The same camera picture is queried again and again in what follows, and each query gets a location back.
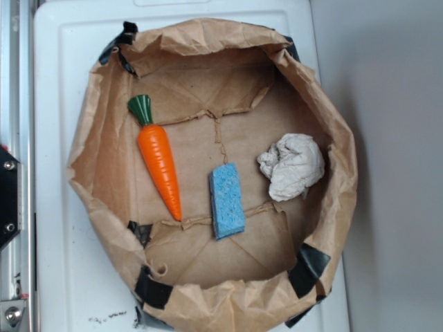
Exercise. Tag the orange plastic toy carrot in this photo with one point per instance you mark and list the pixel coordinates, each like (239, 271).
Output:
(156, 151)

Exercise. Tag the blue rectangular sponge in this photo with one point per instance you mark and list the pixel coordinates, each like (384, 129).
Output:
(226, 201)

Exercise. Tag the brown paper bag tray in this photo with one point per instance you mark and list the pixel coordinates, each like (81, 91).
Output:
(224, 92)

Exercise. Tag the crumpled white paper ball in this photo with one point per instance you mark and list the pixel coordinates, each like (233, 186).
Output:
(293, 164)

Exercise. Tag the black mounting bracket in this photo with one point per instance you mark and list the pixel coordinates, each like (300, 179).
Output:
(10, 197)

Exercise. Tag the aluminium frame rail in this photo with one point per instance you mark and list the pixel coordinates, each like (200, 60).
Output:
(19, 309)

